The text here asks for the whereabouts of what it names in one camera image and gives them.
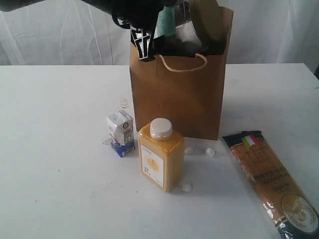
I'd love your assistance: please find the small white milk carton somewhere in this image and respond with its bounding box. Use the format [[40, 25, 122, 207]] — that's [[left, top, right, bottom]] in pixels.
[[107, 110, 135, 157]]

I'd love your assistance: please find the spaghetti packet with Italian flag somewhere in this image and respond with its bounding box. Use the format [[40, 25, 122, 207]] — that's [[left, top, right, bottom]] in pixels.
[[223, 130, 319, 239]]

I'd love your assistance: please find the yellow millet bottle white cap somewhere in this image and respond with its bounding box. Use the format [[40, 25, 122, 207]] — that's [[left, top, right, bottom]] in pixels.
[[138, 118, 185, 192]]

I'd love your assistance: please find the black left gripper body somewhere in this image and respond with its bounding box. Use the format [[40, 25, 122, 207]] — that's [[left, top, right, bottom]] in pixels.
[[111, 0, 163, 32]]

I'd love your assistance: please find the white paper ball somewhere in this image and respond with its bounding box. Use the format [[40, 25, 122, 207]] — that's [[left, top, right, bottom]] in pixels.
[[184, 147, 194, 155], [182, 183, 192, 193], [205, 148, 216, 157]]

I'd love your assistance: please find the brown paper bag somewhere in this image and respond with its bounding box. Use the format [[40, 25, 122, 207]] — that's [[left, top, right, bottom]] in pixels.
[[129, 6, 234, 140]]

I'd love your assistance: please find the white curtain backdrop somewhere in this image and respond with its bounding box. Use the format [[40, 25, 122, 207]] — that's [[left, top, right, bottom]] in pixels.
[[0, 0, 319, 71]]

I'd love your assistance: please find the clear jar with gold lid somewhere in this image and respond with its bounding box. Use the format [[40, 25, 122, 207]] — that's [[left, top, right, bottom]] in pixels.
[[153, 0, 224, 49]]

